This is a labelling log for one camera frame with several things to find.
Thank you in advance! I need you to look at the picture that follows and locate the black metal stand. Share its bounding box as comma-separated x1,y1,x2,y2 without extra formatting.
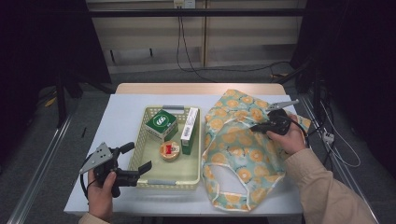
54,71,83,129

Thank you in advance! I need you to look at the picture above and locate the tall green white box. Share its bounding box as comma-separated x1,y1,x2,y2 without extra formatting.
180,106,200,156

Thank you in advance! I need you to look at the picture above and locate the white table sheet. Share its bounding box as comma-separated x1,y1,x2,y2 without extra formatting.
64,93,312,217

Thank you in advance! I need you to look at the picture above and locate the black horizontal bar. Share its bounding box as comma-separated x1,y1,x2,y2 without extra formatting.
88,8,307,18

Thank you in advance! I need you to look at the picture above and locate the hand-held gripper black cable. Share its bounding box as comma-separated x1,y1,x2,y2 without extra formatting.
288,116,311,148
79,172,94,202

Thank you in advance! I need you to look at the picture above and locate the right hand-held gripper black cable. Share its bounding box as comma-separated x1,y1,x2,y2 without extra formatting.
288,116,311,148

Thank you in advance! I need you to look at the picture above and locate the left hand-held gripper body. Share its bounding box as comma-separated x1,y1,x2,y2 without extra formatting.
78,142,140,199

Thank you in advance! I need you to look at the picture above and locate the green square box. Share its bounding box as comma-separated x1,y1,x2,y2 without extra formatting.
145,109,179,143

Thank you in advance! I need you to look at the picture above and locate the person's right hand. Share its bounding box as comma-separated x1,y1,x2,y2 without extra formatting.
265,114,307,156

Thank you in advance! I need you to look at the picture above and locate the white wall socket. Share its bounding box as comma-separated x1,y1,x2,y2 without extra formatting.
173,0,196,9

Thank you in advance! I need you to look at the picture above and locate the white cable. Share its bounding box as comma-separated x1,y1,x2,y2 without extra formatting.
320,102,362,169

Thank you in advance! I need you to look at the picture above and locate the round orange tin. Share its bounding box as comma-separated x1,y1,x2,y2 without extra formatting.
159,140,181,162

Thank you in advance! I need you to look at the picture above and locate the wooden table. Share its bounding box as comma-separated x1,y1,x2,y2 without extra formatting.
115,82,287,96

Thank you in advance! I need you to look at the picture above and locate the pale yellow plastic basket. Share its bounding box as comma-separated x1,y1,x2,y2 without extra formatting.
128,105,202,191

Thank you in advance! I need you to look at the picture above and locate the black wall cable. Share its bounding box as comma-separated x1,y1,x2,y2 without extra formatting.
178,7,292,74
176,7,218,84

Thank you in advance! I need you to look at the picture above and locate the aluminium floor rail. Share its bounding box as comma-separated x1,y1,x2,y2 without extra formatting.
7,115,74,224
300,94,381,224

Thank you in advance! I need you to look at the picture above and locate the left hand-held gripper black cable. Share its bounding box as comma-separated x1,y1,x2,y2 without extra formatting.
79,172,94,202

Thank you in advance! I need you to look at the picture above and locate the black curtain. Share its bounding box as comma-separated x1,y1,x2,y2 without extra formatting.
290,0,396,178
0,0,112,166

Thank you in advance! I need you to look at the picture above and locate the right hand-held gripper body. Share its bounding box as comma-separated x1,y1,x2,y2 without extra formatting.
265,98,301,136

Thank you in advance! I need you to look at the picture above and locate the white power strip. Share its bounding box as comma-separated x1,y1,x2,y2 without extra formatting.
321,131,335,145

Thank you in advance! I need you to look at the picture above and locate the person's left hand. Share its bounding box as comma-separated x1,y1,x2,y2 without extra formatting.
87,169,117,222

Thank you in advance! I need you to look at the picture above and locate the orange-print teal fabric bag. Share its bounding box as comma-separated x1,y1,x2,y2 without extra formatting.
200,89,312,213

